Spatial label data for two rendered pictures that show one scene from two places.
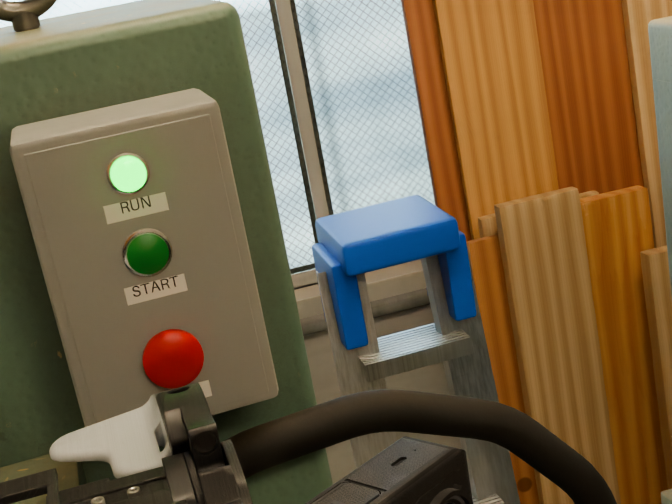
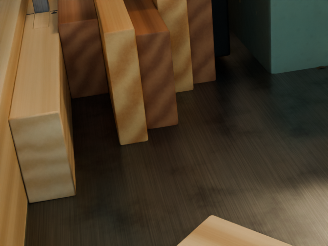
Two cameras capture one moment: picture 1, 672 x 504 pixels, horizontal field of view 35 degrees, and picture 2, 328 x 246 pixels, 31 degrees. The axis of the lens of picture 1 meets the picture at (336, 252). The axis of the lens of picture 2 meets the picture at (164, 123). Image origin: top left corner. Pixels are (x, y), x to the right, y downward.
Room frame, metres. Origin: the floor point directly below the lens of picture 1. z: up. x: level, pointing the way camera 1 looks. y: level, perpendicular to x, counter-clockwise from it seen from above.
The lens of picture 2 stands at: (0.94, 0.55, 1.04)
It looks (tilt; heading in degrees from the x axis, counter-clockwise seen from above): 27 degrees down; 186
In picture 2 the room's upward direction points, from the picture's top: 6 degrees counter-clockwise
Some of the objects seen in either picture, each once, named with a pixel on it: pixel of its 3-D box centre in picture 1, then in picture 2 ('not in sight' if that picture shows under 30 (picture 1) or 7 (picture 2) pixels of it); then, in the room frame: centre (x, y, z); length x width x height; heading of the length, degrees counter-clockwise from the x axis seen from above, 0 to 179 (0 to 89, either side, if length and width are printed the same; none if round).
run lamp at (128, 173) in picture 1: (128, 174); not in sight; (0.49, 0.09, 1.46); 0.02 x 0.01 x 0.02; 103
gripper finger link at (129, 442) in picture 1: (126, 436); not in sight; (0.38, 0.09, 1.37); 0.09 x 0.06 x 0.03; 13
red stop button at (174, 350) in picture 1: (173, 358); not in sight; (0.49, 0.09, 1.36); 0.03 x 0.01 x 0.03; 103
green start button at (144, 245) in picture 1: (147, 253); not in sight; (0.49, 0.09, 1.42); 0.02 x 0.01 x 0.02; 103
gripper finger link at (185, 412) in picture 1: (195, 457); not in sight; (0.34, 0.06, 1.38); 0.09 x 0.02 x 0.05; 13
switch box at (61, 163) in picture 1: (147, 264); not in sight; (0.53, 0.10, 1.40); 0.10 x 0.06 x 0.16; 103
